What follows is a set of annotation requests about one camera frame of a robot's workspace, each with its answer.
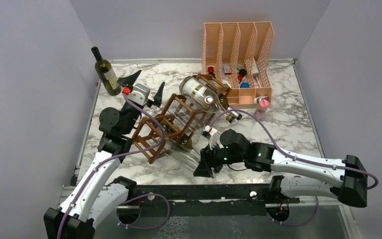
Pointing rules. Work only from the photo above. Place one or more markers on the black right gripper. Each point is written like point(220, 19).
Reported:
point(208, 160)

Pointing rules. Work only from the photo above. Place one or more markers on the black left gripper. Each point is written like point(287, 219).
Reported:
point(130, 81)

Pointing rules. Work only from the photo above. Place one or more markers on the dark green wine bottle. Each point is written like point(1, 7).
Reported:
point(106, 73)

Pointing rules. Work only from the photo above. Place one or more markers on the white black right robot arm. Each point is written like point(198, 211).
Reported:
point(341, 179)

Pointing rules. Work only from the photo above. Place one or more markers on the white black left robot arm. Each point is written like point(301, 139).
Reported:
point(76, 217)

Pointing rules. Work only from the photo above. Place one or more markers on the green bottle silver cap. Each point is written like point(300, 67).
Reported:
point(185, 140)

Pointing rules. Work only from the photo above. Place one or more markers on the brown wooden wine rack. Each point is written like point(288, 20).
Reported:
point(152, 133)

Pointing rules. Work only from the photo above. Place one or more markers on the red capped small bottle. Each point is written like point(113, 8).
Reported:
point(211, 71)

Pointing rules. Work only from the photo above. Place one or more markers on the pink capped small bottle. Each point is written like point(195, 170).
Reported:
point(263, 105)

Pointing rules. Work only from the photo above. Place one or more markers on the blue bottle cap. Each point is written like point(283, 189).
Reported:
point(244, 85)

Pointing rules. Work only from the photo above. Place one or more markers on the peach plastic file organizer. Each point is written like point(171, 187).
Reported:
point(240, 52)

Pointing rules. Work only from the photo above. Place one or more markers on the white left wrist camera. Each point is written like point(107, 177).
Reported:
point(137, 93)

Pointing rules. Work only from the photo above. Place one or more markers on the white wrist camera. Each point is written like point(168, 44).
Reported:
point(137, 93)
point(212, 135)

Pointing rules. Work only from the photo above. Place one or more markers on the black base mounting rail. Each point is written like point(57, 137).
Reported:
point(200, 200)

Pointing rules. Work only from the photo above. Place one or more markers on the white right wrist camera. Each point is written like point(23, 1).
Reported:
point(212, 135)

